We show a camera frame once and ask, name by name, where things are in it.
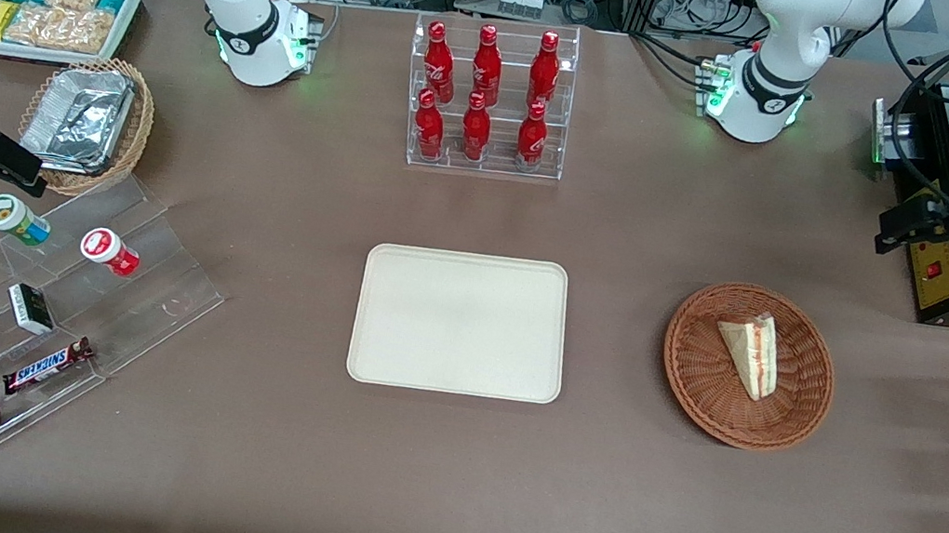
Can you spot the triangle sandwich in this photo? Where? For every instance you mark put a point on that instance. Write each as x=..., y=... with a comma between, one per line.
x=752, y=350

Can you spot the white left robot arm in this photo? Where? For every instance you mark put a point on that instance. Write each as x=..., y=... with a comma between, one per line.
x=770, y=85

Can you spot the aluminium foil tray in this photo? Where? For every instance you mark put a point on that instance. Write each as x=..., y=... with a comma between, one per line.
x=78, y=118

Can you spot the tan wicker basket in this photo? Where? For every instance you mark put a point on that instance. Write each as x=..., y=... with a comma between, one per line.
x=140, y=123

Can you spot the brown round wicker basket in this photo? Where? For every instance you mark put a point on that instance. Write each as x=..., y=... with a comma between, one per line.
x=703, y=376

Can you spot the beige plastic tray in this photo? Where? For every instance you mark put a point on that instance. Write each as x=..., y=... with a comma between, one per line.
x=460, y=323

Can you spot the green lid cup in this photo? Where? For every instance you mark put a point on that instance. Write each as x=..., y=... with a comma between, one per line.
x=12, y=216

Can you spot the red lid cup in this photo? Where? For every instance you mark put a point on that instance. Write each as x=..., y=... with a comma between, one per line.
x=108, y=249

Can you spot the small black box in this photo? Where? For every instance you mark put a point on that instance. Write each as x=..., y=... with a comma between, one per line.
x=31, y=309

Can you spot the clear bag of crackers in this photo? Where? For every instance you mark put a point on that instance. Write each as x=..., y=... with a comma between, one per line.
x=59, y=28

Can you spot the clear acrylic stepped display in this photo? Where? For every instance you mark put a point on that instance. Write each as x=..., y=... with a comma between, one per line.
x=151, y=293

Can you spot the red cola bottle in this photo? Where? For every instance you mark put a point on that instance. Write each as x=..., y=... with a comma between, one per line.
x=544, y=75
x=428, y=130
x=532, y=140
x=486, y=69
x=439, y=64
x=475, y=133

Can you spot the clear acrylic bottle rack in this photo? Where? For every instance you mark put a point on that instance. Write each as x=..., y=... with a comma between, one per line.
x=480, y=164

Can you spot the white power strip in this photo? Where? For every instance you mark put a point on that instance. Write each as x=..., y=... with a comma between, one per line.
x=520, y=3

